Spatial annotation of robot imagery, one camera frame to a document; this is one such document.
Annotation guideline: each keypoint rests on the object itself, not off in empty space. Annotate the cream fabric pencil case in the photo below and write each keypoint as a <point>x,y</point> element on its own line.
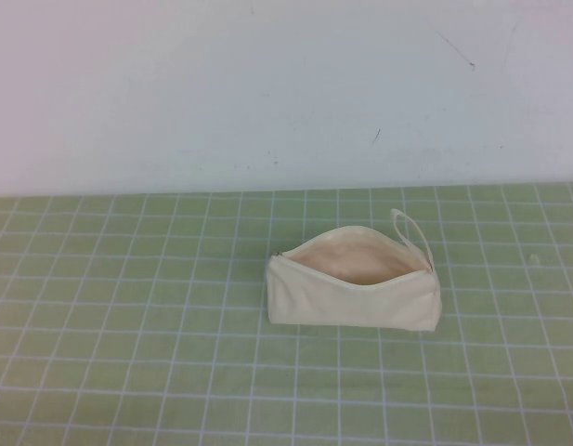
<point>351,304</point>

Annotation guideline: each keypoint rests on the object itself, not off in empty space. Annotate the green grid cutting mat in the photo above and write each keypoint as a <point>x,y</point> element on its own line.
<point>128,325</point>

